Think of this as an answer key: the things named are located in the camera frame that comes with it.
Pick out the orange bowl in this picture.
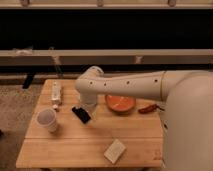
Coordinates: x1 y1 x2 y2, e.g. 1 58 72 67
105 95 136 114

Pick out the black smartphone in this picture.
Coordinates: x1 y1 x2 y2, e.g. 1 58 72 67
72 107 91 124

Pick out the white horizontal rail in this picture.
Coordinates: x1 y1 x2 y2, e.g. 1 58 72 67
0 49 213 66

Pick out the white paper cup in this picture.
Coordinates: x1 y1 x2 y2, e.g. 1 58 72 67
36 108 58 133

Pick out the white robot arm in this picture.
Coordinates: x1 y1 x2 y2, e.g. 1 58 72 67
75 66 213 171

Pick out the wooden table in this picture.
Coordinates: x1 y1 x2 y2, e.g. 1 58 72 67
16 79 162 168

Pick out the red chili pepper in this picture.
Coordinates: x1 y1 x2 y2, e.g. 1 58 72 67
138 104 165 114

